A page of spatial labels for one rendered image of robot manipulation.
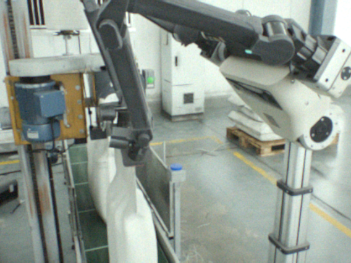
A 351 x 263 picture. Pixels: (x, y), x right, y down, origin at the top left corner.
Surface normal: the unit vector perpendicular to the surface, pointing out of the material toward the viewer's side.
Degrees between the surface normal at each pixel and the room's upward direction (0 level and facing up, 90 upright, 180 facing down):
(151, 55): 90
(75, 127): 90
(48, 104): 90
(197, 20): 118
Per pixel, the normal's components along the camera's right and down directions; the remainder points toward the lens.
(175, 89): 0.34, 0.29
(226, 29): 0.01, 0.72
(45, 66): 0.73, 0.20
